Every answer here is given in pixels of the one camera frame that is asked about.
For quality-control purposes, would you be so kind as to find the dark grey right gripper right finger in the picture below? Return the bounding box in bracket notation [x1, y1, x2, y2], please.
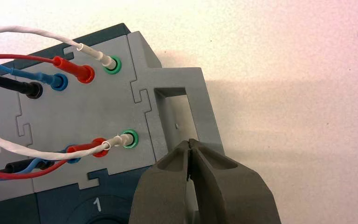
[189, 139, 282, 224]

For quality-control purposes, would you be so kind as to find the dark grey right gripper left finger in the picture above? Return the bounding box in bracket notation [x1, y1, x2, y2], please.
[129, 140, 191, 224]

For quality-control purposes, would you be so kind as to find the blue and grey control box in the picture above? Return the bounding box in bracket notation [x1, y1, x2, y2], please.
[0, 22, 225, 224]

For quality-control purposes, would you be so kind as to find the white jumper cable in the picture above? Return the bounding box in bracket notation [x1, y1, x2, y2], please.
[0, 25, 134, 161]

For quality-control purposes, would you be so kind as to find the red jumper cable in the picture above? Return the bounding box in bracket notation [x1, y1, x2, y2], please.
[0, 54, 109, 181]

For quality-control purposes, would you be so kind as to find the blue jumper cable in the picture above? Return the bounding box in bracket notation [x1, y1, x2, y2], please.
[0, 59, 83, 182]

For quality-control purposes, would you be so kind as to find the black jumper cable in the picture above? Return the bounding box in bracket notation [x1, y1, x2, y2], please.
[0, 66, 56, 175]

